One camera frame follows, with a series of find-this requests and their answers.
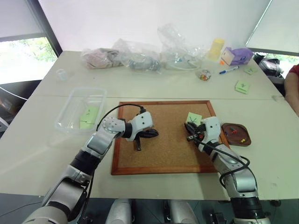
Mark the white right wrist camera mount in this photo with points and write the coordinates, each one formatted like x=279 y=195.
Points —
x=211 y=127

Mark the white roller blind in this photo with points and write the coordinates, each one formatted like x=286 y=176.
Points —
x=275 y=25
x=16 y=18

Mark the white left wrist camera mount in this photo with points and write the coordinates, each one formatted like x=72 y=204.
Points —
x=142 y=121

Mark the wood framed cork board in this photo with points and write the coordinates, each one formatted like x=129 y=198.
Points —
x=168 y=149

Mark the dark wooden tray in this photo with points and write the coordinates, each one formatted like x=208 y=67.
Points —
x=240 y=131

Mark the yellow plastic container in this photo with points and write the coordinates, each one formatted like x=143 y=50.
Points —
x=216 y=49

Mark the small clear plastic cup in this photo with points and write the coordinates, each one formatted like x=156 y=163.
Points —
x=61 y=74

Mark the silver robot leg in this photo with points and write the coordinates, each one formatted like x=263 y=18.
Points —
x=182 y=212
x=120 y=211

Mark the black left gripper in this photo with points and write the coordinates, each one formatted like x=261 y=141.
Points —
x=141 y=135

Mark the clear jar of pushpins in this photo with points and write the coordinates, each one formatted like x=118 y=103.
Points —
x=204 y=74

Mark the clear plastic box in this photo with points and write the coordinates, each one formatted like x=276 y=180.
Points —
x=74 y=116

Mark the black bag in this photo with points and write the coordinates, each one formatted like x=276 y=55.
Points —
x=268 y=66

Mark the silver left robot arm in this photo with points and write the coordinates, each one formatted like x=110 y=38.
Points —
x=98 y=142

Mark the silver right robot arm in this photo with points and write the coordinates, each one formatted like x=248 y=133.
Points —
x=243 y=179

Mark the plastic bag with pink cloth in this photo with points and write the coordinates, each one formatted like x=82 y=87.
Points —
x=100 y=58

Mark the plastic bag with grey items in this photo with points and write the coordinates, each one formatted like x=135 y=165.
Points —
x=140 y=60

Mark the blue whiteboard marker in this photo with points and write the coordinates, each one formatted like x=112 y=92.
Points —
x=229 y=70

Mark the purple tissue box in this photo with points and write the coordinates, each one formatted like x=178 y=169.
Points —
x=238 y=56

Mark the person in red shirt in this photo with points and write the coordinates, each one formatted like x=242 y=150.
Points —
x=293 y=88

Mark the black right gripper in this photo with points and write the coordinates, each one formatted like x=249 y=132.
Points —
x=199 y=130

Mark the dark window frame post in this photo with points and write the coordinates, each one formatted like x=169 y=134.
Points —
x=46 y=28

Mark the green sticky note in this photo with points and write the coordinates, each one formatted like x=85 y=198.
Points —
x=194 y=117
x=243 y=87
x=90 y=112
x=250 y=70
x=86 y=124

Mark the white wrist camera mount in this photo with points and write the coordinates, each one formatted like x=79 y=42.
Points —
x=142 y=121
x=211 y=127

